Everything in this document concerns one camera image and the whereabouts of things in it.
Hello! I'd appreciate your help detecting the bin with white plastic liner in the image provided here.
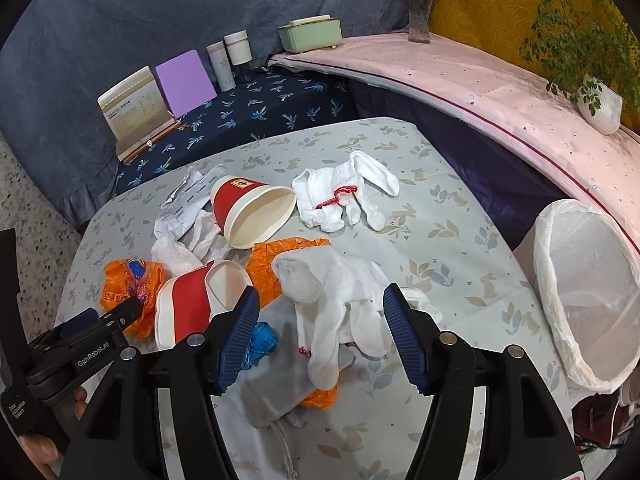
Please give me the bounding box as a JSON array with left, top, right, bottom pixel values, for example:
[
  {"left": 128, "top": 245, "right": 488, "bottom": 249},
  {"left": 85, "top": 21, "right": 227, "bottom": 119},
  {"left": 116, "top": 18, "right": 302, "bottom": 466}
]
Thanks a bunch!
[{"left": 512, "top": 198, "right": 640, "bottom": 395}]

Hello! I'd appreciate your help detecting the crushed red paper cup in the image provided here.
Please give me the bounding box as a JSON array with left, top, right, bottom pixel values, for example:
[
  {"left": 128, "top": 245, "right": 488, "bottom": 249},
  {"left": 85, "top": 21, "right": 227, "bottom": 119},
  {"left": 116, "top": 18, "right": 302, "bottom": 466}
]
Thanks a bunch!
[{"left": 153, "top": 259, "right": 256, "bottom": 352}]

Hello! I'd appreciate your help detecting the grey drawstring pouch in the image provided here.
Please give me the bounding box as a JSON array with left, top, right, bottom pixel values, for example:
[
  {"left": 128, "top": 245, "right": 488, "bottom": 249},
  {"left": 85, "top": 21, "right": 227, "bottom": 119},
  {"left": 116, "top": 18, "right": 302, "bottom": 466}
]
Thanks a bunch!
[{"left": 220, "top": 300, "right": 357, "bottom": 476}]

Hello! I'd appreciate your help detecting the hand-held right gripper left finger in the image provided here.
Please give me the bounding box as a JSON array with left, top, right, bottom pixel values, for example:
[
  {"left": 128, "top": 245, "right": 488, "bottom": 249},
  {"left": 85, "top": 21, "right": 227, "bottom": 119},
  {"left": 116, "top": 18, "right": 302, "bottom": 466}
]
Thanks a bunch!
[{"left": 60, "top": 285, "right": 261, "bottom": 480}]

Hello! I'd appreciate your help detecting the orange plastic bag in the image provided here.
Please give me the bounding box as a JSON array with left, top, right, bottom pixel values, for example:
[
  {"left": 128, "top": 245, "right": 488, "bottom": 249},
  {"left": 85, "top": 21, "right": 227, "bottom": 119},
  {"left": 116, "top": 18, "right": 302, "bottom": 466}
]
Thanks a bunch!
[{"left": 247, "top": 237, "right": 342, "bottom": 412}]

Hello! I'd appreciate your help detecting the cream desk calendar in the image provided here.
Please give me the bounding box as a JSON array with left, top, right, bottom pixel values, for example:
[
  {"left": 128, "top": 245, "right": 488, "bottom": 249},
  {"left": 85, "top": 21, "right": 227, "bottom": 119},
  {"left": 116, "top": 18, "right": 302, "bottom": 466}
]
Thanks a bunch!
[{"left": 97, "top": 65, "right": 174, "bottom": 142}]

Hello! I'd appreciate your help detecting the pale rabbit print tablecloth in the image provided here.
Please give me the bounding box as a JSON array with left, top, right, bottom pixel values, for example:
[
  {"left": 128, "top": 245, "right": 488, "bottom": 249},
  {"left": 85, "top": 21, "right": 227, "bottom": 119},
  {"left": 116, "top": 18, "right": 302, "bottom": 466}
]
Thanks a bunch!
[{"left": 54, "top": 117, "right": 577, "bottom": 480}]

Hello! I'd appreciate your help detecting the yellow patterned cloth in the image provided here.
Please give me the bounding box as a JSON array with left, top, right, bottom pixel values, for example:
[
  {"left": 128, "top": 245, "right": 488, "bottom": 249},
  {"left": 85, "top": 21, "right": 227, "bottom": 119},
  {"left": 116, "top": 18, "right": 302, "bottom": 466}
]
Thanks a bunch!
[{"left": 429, "top": 0, "right": 640, "bottom": 137}]

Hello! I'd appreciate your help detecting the crumpled white plastic film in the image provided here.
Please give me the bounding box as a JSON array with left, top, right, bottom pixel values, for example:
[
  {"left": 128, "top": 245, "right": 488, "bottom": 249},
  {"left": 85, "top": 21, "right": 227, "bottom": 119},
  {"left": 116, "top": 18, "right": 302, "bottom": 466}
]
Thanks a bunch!
[{"left": 150, "top": 210, "right": 224, "bottom": 275}]

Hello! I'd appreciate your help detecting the dark purple cloth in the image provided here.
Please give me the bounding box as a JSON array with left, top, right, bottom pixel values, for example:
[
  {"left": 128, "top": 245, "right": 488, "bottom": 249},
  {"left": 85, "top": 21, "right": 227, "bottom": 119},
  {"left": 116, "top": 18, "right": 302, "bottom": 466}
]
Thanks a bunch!
[{"left": 347, "top": 79, "right": 572, "bottom": 252}]

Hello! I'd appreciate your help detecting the navy palm print cloth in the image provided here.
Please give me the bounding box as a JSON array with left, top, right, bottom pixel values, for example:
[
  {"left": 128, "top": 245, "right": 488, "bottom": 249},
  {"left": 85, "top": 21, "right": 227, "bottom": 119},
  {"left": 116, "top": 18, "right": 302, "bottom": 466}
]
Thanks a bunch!
[{"left": 114, "top": 66, "right": 362, "bottom": 197}]

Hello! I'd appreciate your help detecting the crumpled white paper receipt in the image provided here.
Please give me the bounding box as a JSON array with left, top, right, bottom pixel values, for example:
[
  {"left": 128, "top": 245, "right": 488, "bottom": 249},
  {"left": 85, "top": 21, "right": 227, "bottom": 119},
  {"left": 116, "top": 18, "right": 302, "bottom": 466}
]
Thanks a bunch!
[{"left": 153, "top": 165, "right": 229, "bottom": 239}]

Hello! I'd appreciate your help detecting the person's left hand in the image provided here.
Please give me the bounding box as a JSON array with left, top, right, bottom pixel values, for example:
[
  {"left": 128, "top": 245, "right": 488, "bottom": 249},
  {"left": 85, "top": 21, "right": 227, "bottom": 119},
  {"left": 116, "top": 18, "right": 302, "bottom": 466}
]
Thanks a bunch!
[{"left": 20, "top": 385, "right": 94, "bottom": 468}]

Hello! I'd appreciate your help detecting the purple board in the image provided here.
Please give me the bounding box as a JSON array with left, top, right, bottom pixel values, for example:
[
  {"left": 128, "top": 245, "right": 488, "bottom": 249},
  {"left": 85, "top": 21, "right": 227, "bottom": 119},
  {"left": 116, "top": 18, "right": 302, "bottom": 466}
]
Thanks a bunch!
[{"left": 153, "top": 49, "right": 219, "bottom": 119}]

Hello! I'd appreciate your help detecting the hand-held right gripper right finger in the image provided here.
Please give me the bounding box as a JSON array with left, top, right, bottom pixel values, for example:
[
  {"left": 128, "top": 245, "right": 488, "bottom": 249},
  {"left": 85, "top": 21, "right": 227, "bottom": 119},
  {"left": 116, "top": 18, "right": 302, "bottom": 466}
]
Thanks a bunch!
[{"left": 382, "top": 283, "right": 583, "bottom": 480}]

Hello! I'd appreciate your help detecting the brown notebook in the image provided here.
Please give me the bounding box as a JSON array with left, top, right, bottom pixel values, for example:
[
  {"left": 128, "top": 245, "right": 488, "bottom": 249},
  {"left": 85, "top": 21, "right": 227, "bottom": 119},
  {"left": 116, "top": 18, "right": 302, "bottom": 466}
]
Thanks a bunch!
[{"left": 114, "top": 117, "right": 184, "bottom": 164}]

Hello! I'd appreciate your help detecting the pink cloth with red stripe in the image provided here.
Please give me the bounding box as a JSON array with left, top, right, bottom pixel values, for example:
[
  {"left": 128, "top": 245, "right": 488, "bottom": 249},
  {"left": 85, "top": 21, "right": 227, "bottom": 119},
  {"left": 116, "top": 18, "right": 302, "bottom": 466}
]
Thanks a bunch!
[{"left": 267, "top": 30, "right": 640, "bottom": 257}]

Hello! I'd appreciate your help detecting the orange snack wrapper blue print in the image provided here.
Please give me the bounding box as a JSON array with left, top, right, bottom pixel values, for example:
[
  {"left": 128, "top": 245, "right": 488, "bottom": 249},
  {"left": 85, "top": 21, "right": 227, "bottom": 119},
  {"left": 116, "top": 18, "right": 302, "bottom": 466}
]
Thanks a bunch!
[{"left": 102, "top": 257, "right": 167, "bottom": 342}]

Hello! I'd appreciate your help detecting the white tube bottle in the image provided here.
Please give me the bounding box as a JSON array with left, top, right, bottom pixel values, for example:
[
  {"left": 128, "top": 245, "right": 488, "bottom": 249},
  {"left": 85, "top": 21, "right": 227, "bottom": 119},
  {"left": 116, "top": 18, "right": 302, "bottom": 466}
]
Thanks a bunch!
[{"left": 205, "top": 42, "right": 236, "bottom": 92}]

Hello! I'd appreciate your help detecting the green plant in white pot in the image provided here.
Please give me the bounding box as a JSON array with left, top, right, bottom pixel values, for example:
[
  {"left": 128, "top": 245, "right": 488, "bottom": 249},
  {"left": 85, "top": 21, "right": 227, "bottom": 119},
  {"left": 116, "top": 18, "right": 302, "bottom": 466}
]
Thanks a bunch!
[{"left": 487, "top": 0, "right": 632, "bottom": 136}]

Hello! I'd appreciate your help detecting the pale green tissue box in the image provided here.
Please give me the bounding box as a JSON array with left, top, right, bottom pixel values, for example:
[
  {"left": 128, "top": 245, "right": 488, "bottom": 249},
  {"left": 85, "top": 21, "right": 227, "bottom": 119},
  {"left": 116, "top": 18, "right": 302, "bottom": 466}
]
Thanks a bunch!
[{"left": 277, "top": 12, "right": 344, "bottom": 55}]

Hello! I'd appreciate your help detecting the blue-grey fabric cover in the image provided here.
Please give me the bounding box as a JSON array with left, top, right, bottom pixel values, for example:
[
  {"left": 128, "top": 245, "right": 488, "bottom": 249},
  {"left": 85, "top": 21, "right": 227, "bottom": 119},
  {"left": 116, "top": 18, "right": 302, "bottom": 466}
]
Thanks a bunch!
[{"left": 0, "top": 0, "right": 417, "bottom": 233}]

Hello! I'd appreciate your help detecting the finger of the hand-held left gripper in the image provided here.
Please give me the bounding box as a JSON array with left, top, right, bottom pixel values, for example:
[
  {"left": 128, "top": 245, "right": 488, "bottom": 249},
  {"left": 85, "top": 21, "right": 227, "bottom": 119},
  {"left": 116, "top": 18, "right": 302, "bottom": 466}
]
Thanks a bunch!
[
  {"left": 97, "top": 297, "right": 144, "bottom": 334},
  {"left": 27, "top": 308, "right": 100, "bottom": 357}
]

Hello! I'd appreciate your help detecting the crumpled blue wrapper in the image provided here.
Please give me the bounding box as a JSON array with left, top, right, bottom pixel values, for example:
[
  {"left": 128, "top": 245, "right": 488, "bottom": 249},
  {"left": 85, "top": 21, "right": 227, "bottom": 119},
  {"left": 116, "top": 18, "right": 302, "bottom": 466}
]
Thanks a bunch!
[{"left": 244, "top": 322, "right": 279, "bottom": 367}]

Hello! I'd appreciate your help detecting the white knit glove red cuff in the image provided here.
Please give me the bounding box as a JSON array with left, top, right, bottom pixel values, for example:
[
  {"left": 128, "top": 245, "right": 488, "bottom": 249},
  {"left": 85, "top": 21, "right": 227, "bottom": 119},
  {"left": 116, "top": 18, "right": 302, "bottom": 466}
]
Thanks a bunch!
[
  {"left": 295, "top": 285, "right": 444, "bottom": 392},
  {"left": 320, "top": 150, "right": 401, "bottom": 232},
  {"left": 292, "top": 167, "right": 347, "bottom": 234}
]

